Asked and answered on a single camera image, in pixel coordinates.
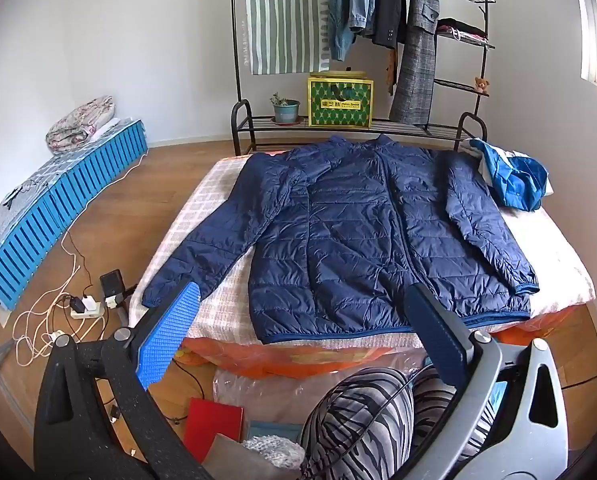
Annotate zebra striped cloth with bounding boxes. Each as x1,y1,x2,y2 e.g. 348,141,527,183
301,367,494,480

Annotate grey plaid coat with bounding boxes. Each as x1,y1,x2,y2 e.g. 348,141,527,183
389,0,439,125

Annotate red book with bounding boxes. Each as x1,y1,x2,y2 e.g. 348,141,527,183
183,397,244,456

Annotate floral folded quilt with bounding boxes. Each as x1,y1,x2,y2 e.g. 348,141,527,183
46,96,118,156

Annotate navy puffer jacket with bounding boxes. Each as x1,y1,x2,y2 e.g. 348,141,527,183
142,133,540,346

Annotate denim jacket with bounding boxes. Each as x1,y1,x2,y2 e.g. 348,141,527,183
327,0,379,62

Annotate black power bank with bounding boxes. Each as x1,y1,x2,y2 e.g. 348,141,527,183
100,270,125,306

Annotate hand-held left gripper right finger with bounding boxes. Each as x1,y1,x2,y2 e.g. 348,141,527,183
407,282,571,480

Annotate blue and white garment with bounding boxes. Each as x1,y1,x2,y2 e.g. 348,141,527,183
465,137,554,212

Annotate white power strip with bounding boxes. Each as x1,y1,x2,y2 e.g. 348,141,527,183
70,296,106,320

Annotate teal box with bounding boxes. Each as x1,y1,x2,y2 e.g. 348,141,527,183
248,421,304,442

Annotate black metal clothes rack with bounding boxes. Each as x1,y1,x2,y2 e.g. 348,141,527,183
228,0,496,157

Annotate black cable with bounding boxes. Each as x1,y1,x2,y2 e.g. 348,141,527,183
166,357,206,423

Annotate orange plastic-wrapped mattress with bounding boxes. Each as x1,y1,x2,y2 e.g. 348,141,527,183
178,305,579,381

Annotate white knitted cloth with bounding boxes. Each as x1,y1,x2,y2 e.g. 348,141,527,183
241,435,306,471

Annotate green and yellow gift bag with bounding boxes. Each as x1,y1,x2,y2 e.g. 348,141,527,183
307,71,375,128

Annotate green striped hanging cloth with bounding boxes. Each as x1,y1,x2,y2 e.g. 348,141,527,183
242,0,331,77

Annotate blue slatted folding frame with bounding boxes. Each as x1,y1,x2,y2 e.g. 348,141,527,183
0,119,149,312

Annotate folded dark and pink clothes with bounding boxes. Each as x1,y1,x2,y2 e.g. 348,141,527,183
437,17,489,43

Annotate clear plastic bag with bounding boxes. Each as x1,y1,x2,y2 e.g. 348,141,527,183
213,347,429,426

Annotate dark blazer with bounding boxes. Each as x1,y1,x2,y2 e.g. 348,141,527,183
371,0,408,51

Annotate small potted plant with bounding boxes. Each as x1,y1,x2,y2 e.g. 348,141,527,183
270,92,301,125

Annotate white cable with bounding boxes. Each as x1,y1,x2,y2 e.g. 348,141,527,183
12,232,104,366

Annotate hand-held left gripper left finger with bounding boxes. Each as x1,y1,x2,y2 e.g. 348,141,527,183
33,280,214,480

